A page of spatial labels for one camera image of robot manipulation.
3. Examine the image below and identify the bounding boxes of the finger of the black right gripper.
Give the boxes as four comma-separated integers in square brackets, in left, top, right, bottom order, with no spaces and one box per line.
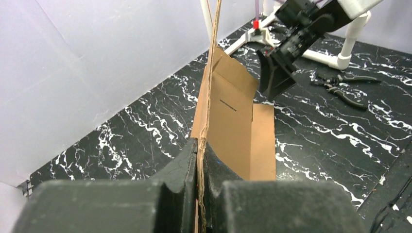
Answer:
[258,50,296,101]

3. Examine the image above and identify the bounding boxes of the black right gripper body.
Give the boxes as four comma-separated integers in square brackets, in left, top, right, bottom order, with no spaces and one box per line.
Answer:
[275,0,352,62]

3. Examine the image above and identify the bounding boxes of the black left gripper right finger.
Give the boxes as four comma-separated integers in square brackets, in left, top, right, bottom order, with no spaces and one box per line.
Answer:
[205,146,366,233]

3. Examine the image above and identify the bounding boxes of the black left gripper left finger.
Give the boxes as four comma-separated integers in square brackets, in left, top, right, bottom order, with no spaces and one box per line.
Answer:
[13,138,197,233]

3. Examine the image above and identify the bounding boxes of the brown cardboard box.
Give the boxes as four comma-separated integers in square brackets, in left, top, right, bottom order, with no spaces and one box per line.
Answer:
[191,1,276,233]

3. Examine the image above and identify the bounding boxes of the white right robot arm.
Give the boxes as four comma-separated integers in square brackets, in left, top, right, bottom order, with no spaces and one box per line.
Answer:
[256,0,379,101]

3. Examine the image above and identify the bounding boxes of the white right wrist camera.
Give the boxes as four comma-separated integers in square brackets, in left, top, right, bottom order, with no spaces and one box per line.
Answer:
[248,19,275,47]

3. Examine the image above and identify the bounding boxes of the white PVC pipe frame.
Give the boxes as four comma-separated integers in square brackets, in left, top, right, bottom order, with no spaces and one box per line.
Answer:
[199,0,374,70]

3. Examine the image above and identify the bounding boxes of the black handled pliers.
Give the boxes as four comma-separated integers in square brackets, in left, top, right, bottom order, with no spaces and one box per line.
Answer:
[310,74,381,111]

